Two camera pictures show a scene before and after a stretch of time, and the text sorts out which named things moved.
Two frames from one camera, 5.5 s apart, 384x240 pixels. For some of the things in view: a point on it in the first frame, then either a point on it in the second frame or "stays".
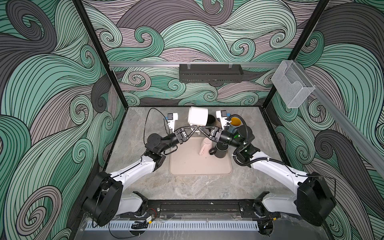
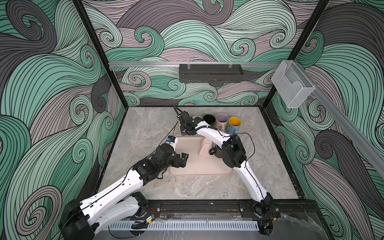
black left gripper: [180, 136] → [177, 164]
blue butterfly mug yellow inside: [235, 123] stays
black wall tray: [210, 73] stays
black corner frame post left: [82, 10] stays
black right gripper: [218, 135] → [181, 129]
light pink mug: [205, 149] stays
